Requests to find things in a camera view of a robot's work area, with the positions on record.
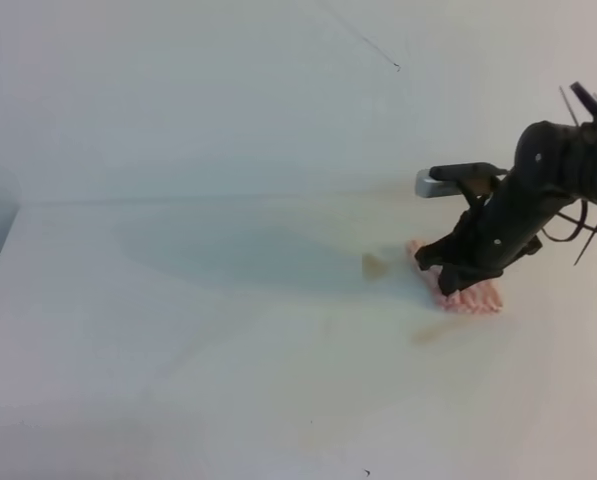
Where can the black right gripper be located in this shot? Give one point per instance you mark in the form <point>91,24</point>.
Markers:
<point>513,215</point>

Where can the brown coffee stain puddle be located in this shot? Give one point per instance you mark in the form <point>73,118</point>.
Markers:
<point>373,268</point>

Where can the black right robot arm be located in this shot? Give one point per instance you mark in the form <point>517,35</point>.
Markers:
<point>554,166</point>

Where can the pink white striped rag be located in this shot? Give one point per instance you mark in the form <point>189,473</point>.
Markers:
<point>481,298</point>

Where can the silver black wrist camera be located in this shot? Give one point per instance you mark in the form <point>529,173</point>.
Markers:
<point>474,181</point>

